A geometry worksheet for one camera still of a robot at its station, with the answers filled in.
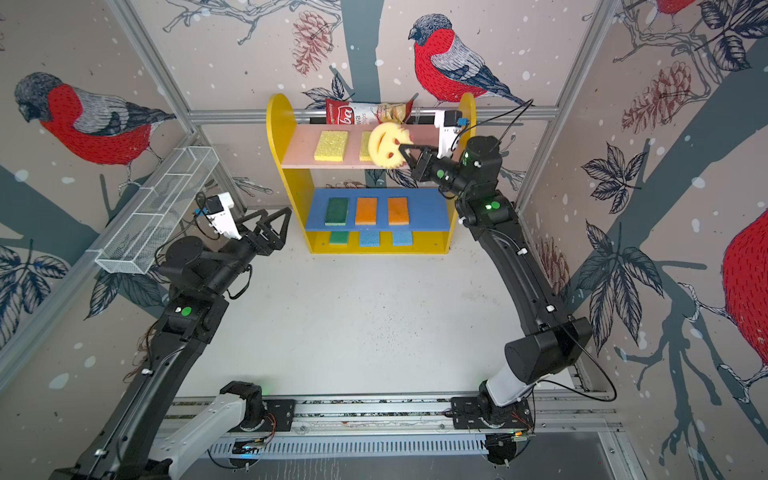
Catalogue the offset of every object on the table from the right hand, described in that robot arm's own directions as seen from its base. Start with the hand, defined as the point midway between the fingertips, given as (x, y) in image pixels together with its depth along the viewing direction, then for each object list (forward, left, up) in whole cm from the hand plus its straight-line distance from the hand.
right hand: (392, 152), depth 64 cm
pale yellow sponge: (+14, +11, -33) cm, 37 cm away
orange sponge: (+17, 0, -35) cm, 38 cm away
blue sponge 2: (+15, -1, -47) cm, 49 cm away
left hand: (-13, +24, -5) cm, 28 cm away
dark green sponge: (+14, +21, -32) cm, 41 cm away
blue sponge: (+14, +11, -46) cm, 49 cm away
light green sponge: (+12, +22, -44) cm, 51 cm away
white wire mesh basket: (-2, +63, -15) cm, 65 cm away
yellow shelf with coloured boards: (+17, -11, -36) cm, 42 cm away
